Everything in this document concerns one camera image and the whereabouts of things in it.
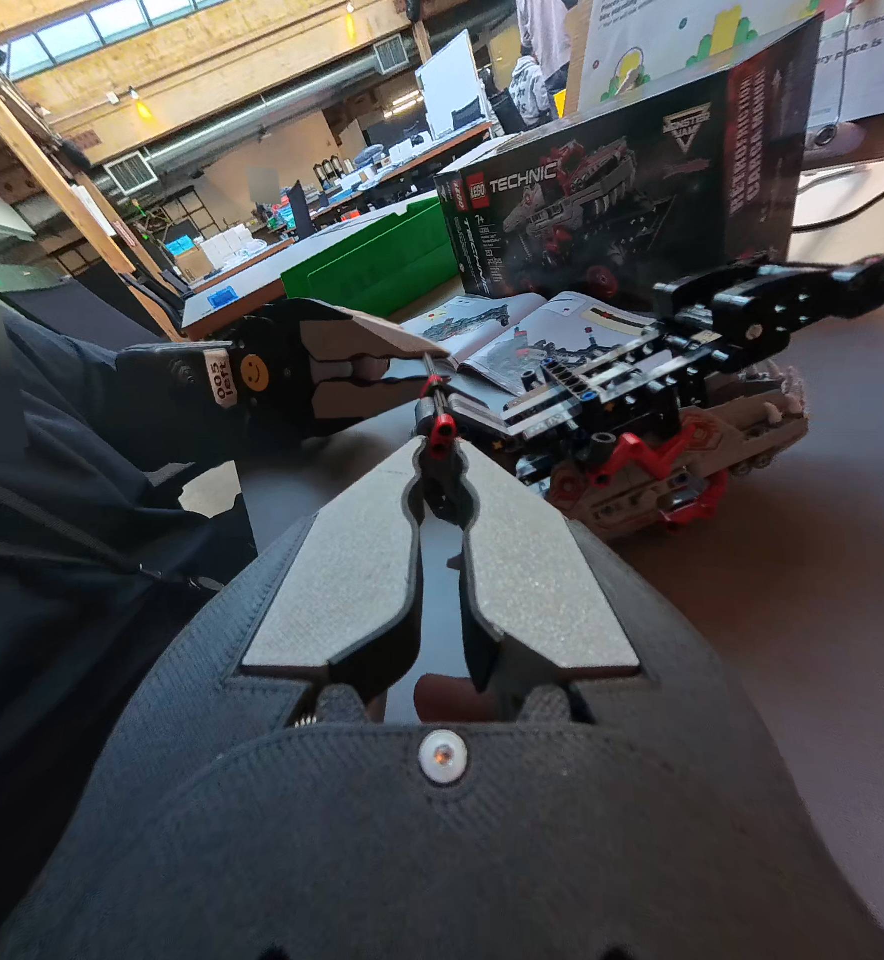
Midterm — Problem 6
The open instruction booklet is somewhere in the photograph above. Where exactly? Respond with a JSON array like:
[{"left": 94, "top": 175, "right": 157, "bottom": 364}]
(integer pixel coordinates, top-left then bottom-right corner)
[{"left": 400, "top": 291, "right": 656, "bottom": 395}]

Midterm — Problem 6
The metal ventilation duct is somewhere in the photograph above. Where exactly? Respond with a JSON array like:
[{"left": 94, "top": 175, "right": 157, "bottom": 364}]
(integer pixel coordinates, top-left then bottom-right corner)
[{"left": 89, "top": 33, "right": 416, "bottom": 192}]

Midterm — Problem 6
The wooden edged table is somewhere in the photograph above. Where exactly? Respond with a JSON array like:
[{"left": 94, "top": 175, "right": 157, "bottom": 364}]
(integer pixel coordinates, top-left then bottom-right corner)
[{"left": 181, "top": 251, "right": 300, "bottom": 340}]

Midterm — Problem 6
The person's right hand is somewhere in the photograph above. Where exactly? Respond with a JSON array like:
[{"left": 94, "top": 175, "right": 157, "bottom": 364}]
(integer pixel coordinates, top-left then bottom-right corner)
[{"left": 415, "top": 673, "right": 499, "bottom": 723}]

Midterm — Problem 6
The black grey lego truck model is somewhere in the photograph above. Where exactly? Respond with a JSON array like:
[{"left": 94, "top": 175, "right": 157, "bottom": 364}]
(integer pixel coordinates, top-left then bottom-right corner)
[{"left": 412, "top": 253, "right": 884, "bottom": 541}]

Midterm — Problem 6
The black toy set box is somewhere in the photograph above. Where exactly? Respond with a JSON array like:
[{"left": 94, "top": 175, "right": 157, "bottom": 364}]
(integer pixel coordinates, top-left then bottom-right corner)
[{"left": 434, "top": 13, "right": 824, "bottom": 312}]

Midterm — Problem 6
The person's left forearm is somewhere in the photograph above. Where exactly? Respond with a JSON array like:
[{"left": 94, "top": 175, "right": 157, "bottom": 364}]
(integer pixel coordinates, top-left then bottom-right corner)
[{"left": 3, "top": 303, "right": 263, "bottom": 481}]

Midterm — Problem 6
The whiteboard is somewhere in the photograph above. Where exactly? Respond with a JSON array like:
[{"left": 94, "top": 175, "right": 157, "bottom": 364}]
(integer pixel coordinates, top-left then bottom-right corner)
[{"left": 414, "top": 28, "right": 491, "bottom": 140}]

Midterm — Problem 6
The black lego axle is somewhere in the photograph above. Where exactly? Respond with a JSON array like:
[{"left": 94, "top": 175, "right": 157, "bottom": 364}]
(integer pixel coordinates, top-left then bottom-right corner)
[{"left": 421, "top": 352, "right": 449, "bottom": 421}]

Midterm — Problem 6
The green plastic bin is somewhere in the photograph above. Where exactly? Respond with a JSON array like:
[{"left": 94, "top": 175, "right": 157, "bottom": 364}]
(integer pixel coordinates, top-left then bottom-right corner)
[{"left": 280, "top": 196, "right": 463, "bottom": 320}]

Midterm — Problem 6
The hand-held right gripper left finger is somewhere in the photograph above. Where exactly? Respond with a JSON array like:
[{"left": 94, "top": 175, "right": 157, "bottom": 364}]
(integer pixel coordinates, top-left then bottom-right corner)
[{"left": 239, "top": 435, "right": 426, "bottom": 702}]

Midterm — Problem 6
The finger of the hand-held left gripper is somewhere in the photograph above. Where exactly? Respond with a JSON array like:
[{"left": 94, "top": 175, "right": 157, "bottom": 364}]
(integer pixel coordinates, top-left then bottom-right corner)
[
  {"left": 310, "top": 375, "right": 431, "bottom": 421},
  {"left": 303, "top": 303, "right": 450, "bottom": 363}
]

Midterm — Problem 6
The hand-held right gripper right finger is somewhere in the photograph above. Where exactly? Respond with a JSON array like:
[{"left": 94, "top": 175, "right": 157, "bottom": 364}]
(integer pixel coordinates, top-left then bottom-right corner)
[{"left": 457, "top": 441, "right": 643, "bottom": 695}]

